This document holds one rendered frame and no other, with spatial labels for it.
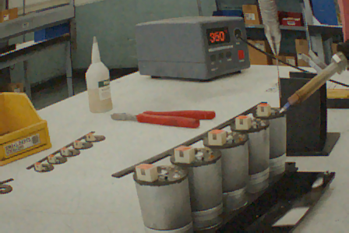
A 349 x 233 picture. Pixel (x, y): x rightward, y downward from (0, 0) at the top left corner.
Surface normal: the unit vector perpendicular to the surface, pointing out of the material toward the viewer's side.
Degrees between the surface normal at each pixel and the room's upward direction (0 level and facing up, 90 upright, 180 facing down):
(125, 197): 0
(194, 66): 90
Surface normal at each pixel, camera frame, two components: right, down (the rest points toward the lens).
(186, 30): -0.72, 0.22
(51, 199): -0.11, -0.97
